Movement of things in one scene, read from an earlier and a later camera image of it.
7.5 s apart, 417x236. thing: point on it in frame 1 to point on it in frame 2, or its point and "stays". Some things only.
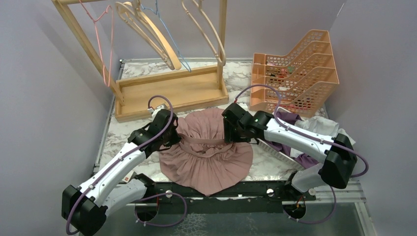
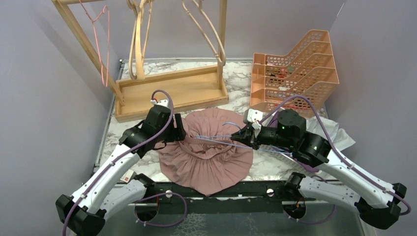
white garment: (325, 126) stays
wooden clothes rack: (163, 93) stays
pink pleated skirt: (201, 160) stays
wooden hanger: (139, 24) to (141, 11)
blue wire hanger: (181, 59) to (205, 137)
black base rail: (251, 197) stays
